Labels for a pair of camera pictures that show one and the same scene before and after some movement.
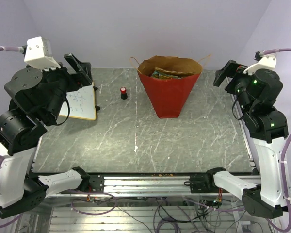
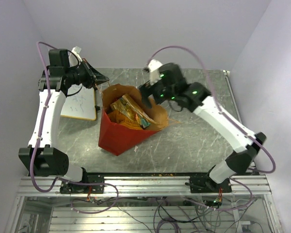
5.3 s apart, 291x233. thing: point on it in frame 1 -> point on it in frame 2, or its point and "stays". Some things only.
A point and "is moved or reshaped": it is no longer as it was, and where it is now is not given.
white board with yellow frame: [82, 103] stays
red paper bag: [169, 96] -> [115, 138]
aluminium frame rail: [151, 186] stays
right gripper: [231, 68] -> [148, 90]
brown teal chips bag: [159, 73] is moved or reshaped
